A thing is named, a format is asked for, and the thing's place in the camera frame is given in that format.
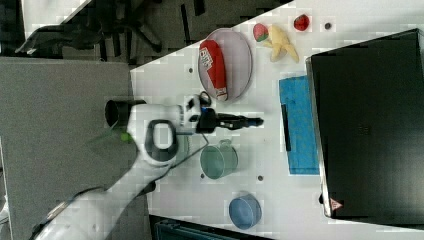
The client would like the green mug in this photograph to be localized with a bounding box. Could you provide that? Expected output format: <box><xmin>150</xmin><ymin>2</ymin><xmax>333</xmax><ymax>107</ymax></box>
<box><xmin>200</xmin><ymin>139</ymin><xmax>238</xmax><ymax>180</ymax></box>

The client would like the red ketchup bottle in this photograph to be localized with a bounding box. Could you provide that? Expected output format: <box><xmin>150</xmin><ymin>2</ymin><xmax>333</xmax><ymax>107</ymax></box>
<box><xmin>199</xmin><ymin>40</ymin><xmax>228</xmax><ymax>101</ymax></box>

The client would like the red strawberry toy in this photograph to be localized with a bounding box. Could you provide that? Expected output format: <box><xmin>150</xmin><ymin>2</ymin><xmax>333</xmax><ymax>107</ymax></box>
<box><xmin>253</xmin><ymin>23</ymin><xmax>269</xmax><ymax>42</ymax></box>
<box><xmin>293</xmin><ymin>14</ymin><xmax>310</xmax><ymax>31</ymax></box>

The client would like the peeled banana toy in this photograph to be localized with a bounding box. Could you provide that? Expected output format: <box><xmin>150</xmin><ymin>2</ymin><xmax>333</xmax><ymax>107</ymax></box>
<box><xmin>263</xmin><ymin>25</ymin><xmax>299</xmax><ymax>63</ymax></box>

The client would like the grey round plate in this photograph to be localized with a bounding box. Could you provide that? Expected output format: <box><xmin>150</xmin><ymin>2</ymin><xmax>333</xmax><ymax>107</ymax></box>
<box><xmin>198</xmin><ymin>28</ymin><xmax>252</xmax><ymax>101</ymax></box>

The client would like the blue cup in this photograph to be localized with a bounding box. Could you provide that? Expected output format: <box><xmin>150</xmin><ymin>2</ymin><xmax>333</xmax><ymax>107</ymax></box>
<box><xmin>229</xmin><ymin>194</ymin><xmax>262</xmax><ymax>230</ymax></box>

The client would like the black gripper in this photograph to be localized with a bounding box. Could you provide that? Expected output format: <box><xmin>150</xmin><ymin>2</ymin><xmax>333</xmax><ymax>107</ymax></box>
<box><xmin>196</xmin><ymin>108</ymin><xmax>264</xmax><ymax>134</ymax></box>

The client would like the red strawberry toy left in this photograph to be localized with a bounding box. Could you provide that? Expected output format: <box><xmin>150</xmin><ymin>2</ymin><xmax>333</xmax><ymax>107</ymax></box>
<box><xmin>253</xmin><ymin>23</ymin><xmax>269</xmax><ymax>42</ymax></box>

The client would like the black toaster oven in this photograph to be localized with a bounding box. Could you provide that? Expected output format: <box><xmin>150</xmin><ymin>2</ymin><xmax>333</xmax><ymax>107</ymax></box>
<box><xmin>278</xmin><ymin>28</ymin><xmax>424</xmax><ymax>231</ymax></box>

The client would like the red strawberry toy right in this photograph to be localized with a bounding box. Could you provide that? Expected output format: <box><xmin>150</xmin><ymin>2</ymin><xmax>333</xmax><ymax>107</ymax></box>
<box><xmin>293</xmin><ymin>14</ymin><xmax>310</xmax><ymax>31</ymax></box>

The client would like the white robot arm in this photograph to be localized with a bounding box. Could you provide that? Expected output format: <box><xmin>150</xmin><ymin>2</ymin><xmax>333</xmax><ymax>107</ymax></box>
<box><xmin>28</xmin><ymin>103</ymin><xmax>264</xmax><ymax>240</ymax></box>

